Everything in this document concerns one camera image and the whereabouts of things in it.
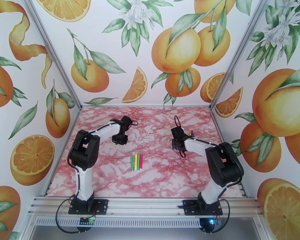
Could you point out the green marker pen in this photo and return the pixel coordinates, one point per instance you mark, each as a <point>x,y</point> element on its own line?
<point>131,163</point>
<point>138,161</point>

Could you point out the red marker pen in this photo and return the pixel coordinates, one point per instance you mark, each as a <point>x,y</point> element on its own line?
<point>141,161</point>

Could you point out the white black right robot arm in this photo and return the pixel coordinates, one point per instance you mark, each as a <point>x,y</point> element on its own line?
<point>197,144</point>

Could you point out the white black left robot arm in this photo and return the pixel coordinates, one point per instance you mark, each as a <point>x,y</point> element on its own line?
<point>85,181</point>

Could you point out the small circuit board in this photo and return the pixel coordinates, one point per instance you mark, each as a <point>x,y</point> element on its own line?
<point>212,221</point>
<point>86,221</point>

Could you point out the perforated metal strip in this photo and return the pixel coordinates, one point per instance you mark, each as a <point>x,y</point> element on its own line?
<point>140,223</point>

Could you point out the thin aluminium edge rail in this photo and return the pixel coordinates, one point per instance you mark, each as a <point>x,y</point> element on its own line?
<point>145,105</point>

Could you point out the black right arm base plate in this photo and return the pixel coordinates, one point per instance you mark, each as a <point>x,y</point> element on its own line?
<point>188,206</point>

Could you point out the wide slotted aluminium rail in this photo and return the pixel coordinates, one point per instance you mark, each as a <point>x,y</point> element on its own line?
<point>145,206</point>

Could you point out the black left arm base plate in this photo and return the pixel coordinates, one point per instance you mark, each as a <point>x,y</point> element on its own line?
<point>101,206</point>

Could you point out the aluminium side rail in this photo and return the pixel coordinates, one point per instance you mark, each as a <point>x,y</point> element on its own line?
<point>243,191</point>
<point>48,190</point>

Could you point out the aluminium corner post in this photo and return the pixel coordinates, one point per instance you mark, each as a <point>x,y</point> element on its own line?
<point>53,50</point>
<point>242,50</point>

